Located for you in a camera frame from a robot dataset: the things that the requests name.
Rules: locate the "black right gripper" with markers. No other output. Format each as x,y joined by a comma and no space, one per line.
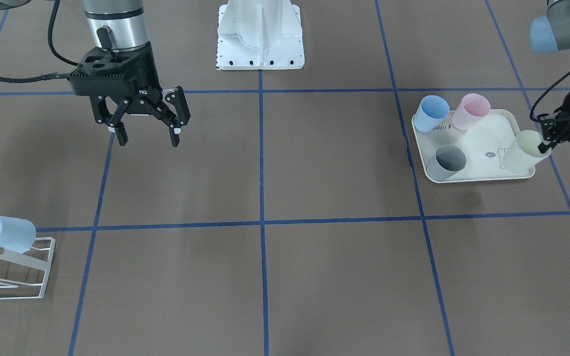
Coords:
142,81

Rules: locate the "pale green cup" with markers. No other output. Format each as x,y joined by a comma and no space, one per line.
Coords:
524,153

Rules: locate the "pink cup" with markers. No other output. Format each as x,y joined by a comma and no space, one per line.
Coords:
472,109

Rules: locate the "light blue cup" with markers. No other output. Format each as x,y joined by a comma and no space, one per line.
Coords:
17,235

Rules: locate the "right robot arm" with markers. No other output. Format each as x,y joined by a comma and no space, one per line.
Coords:
116,25

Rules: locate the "grey cup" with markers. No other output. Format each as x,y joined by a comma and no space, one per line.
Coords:
447,161

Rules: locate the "cream plastic tray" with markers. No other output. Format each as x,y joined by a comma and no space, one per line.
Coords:
484,146

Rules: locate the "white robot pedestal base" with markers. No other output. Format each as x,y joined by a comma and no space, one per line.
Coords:
259,35

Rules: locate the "white wire cup rack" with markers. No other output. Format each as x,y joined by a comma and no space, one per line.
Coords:
26,275

